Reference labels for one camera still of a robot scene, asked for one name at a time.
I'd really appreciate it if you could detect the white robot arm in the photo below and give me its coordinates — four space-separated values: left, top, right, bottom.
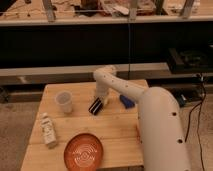
93 65 192 171

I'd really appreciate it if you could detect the orange ceramic plate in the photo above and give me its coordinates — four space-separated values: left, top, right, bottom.
64 133 104 171

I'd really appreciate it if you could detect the blue object on table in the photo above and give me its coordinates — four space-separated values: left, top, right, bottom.
119 95 135 109

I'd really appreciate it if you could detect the white plastic bottle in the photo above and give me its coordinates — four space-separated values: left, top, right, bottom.
41 113 57 149

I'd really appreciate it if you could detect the black box on shelf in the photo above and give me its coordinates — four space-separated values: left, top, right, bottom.
167 47 213 74

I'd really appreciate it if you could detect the black cable on floor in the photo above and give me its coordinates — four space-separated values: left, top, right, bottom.
183 73 208 171

